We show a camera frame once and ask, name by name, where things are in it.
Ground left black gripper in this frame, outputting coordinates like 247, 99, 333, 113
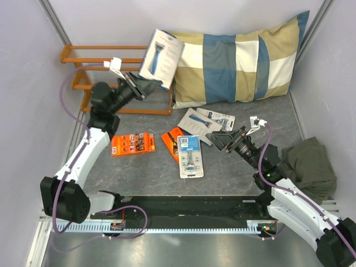
109, 71, 162, 114

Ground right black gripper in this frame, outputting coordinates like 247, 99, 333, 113
205, 126, 261, 171

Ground white box blue razor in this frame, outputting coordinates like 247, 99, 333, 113
138, 29, 185, 90
177, 108, 222, 146

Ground clear blister razor pack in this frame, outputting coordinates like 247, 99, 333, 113
177, 135, 204, 179

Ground orange razor cartridge pack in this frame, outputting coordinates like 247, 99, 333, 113
111, 132, 156, 157

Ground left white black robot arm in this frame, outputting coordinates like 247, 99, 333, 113
40, 72, 162, 224

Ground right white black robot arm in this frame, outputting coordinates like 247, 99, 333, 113
206, 127, 355, 266

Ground orange wooden two-tier shelf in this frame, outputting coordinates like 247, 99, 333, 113
60, 44, 173, 116

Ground Gillette razor blister pack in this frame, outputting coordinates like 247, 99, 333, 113
196, 108, 235, 131

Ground orange black razor pack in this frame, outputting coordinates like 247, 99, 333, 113
161, 127, 184, 163

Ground blue beige checkered pillow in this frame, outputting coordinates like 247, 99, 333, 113
170, 11, 309, 109

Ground olive green cloth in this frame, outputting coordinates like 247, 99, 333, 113
279, 137, 337, 205

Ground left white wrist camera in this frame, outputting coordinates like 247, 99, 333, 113
103, 57, 126, 80

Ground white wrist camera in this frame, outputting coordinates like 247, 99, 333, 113
103, 57, 126, 80
246, 116, 267, 136

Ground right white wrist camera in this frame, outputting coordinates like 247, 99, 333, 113
246, 116, 267, 136

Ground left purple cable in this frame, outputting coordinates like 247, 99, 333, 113
51, 63, 106, 253

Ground purple cable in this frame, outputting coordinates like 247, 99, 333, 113
257, 122, 356, 259
51, 63, 106, 253

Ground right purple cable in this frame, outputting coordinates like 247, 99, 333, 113
257, 122, 356, 259

